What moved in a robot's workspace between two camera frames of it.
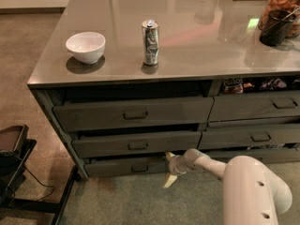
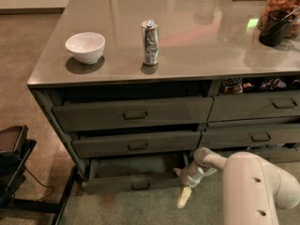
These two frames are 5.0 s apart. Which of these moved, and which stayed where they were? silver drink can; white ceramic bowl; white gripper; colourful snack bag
Moved: white gripper
Stayed: silver drink can; white ceramic bowl; colourful snack bag
